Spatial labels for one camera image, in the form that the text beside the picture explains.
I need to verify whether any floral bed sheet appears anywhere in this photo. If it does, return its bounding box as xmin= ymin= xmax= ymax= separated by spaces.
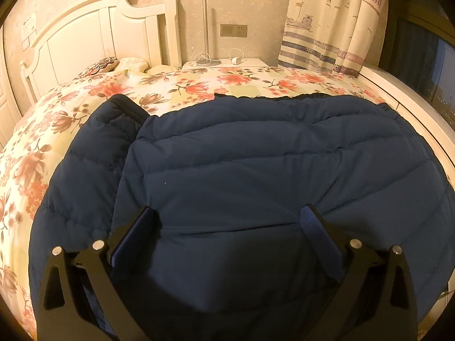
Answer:
xmin=0 ymin=65 xmax=455 ymax=341

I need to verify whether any dark window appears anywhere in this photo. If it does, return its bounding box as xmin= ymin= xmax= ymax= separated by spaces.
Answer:
xmin=379 ymin=7 xmax=455 ymax=132

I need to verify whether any white nightstand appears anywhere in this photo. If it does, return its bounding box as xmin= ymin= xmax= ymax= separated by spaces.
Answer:
xmin=181 ymin=58 xmax=269 ymax=72

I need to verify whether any white wooden headboard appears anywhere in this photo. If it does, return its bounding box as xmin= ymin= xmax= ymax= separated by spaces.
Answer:
xmin=19 ymin=0 xmax=183 ymax=103

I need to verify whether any slim pole desk lamp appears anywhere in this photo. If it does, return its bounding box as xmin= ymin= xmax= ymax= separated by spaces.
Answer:
xmin=192 ymin=0 xmax=222 ymax=67

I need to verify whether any pale yellow pillow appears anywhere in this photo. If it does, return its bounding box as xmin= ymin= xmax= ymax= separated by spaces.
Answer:
xmin=144 ymin=65 xmax=177 ymax=76
xmin=115 ymin=57 xmax=149 ymax=74

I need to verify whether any boat print striped curtain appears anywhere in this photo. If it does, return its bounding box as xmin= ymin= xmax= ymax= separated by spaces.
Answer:
xmin=277 ymin=0 xmax=392 ymax=79

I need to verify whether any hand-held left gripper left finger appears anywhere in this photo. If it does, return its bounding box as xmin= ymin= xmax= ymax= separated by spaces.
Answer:
xmin=43 ymin=205 xmax=162 ymax=341

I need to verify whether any wall switch socket panel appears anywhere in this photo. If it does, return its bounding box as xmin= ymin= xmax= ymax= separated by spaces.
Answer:
xmin=220 ymin=24 xmax=248 ymax=38

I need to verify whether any white window ledge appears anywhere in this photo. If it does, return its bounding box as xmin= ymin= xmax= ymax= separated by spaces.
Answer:
xmin=359 ymin=66 xmax=455 ymax=171

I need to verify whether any embroidered dark patterned pillow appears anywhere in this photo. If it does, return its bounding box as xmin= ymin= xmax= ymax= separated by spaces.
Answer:
xmin=76 ymin=56 xmax=119 ymax=79

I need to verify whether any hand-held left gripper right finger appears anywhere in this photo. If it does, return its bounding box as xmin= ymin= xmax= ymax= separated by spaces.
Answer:
xmin=299 ymin=204 xmax=418 ymax=341

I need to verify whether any navy quilted down jacket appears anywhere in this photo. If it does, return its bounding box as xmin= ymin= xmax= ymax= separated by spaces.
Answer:
xmin=28 ymin=92 xmax=452 ymax=341

